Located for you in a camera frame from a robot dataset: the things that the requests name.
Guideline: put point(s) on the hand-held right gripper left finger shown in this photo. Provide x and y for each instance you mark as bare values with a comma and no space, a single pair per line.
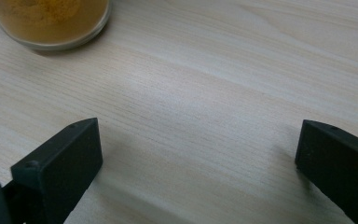
59,165

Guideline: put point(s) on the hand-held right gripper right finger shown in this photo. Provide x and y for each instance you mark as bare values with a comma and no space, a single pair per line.
338,168

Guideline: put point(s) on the yellow-orange spice jar white lid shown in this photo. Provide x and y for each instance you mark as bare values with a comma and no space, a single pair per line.
49,25

